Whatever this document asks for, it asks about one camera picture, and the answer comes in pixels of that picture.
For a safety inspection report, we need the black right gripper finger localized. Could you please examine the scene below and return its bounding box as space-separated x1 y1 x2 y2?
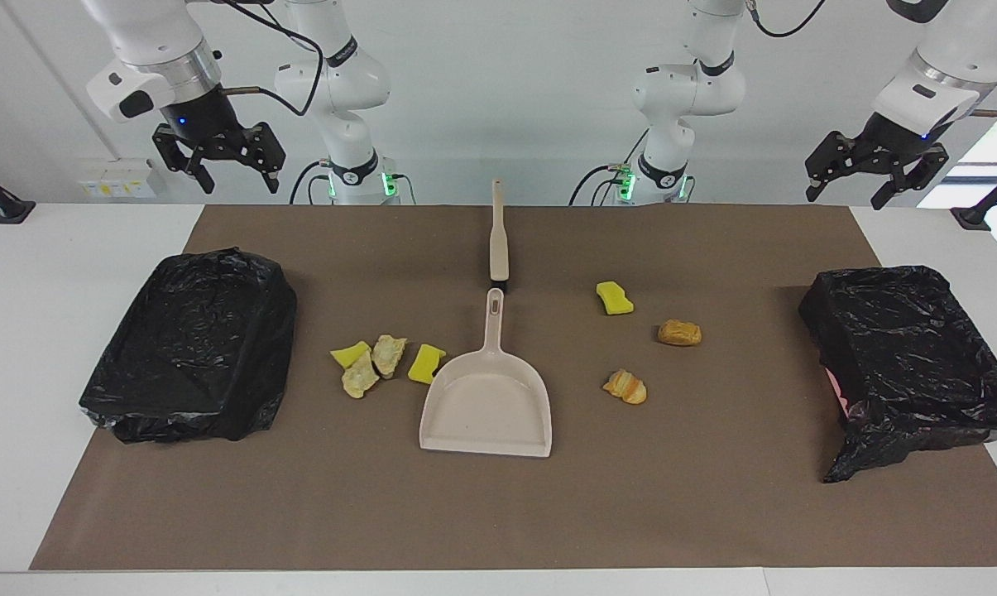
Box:
244 122 287 196
151 123 216 196

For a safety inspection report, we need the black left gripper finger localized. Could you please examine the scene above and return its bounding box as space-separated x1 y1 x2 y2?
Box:
871 147 951 210
804 132 860 203

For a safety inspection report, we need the yellow sponge wedge piece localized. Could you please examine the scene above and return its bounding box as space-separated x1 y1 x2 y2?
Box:
329 340 372 370

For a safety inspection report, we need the brown bread bun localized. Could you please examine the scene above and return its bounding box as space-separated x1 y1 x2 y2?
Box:
657 319 703 347

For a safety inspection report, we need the beige handled black bristle brush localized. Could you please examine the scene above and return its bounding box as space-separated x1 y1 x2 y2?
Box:
487 179 510 292

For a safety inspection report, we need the thick yellow sponge block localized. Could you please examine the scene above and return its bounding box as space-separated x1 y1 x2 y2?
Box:
595 281 635 316

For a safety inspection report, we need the notched yellow sponge piece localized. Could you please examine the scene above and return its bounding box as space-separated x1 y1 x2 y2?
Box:
407 344 448 386

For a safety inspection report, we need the striped orange croissant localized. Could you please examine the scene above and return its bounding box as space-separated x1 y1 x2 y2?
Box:
602 368 649 406

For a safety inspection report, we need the beige plastic dustpan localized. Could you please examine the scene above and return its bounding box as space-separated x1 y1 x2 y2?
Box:
419 287 554 459

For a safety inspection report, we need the black bag lined pink bin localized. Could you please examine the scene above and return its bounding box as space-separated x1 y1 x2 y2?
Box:
798 265 997 484

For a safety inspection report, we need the black angled stand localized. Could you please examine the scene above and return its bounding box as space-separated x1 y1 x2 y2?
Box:
0 157 37 225
951 161 997 232

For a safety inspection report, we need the brown table mat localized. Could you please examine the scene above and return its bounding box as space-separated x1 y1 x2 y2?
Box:
29 204 997 572

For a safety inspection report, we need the black right arm base cable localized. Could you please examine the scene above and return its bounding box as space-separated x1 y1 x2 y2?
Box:
289 160 333 205

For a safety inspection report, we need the black arm base cable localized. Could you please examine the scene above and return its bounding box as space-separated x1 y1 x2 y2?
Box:
568 128 652 205
289 160 333 205

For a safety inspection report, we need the white wall socket box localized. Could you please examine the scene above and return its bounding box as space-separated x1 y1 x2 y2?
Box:
77 159 159 199

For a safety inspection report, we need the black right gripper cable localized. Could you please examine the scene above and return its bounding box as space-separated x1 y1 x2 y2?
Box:
213 0 327 117

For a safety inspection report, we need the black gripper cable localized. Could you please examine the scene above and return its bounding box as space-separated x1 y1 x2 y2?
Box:
745 0 997 117
213 0 327 117

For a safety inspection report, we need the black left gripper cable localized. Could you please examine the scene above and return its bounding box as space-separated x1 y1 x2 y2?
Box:
745 0 997 117

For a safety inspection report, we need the black left arm base cable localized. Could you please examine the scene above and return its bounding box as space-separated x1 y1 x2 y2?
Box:
568 128 652 205

